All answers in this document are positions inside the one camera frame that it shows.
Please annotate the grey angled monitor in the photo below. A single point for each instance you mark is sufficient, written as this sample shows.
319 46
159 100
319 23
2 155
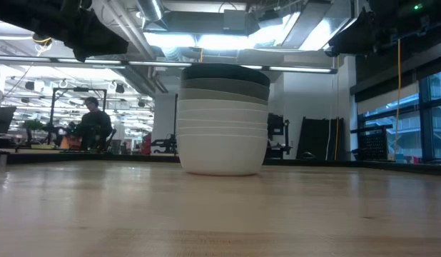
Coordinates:
2 119

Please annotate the black pegboard cart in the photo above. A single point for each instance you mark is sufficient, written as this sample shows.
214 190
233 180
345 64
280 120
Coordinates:
372 142

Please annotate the silver round ventilation duct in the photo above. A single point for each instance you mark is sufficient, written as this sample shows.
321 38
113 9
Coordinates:
151 9

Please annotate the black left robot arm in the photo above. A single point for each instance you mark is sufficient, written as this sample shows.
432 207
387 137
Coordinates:
24 16

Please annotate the black leaning panel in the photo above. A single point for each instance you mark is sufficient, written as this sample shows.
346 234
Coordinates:
315 137

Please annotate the black aluminium table frame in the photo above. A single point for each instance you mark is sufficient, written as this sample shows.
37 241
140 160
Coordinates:
313 162

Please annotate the bushy green plant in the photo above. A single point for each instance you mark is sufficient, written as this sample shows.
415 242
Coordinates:
33 125

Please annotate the black bowl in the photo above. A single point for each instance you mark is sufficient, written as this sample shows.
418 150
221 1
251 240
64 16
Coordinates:
224 71

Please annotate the black equipment stand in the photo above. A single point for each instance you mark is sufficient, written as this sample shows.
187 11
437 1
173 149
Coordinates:
277 133

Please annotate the light grey bowl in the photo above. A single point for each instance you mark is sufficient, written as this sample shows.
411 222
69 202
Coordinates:
220 95

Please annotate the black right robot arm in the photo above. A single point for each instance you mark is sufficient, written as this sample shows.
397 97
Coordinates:
409 21

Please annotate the long ceiling light bar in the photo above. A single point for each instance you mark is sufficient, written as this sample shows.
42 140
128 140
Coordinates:
160 64

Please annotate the dark grey bowl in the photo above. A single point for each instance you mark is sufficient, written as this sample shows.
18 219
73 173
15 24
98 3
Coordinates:
224 87

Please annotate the person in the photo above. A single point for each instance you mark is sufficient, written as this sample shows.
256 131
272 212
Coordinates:
93 125

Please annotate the white bowl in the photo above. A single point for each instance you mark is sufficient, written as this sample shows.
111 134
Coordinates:
220 124
220 131
220 155

